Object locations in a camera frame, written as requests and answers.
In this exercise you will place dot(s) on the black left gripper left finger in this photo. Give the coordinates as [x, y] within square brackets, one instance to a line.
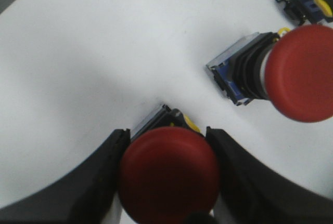
[84, 195]

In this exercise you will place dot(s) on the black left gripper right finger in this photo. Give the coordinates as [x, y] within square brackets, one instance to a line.
[251, 192]

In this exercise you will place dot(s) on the red push button top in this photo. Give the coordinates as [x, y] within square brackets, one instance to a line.
[169, 170]

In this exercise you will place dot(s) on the red push button spare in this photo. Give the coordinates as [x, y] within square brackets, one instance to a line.
[290, 68]

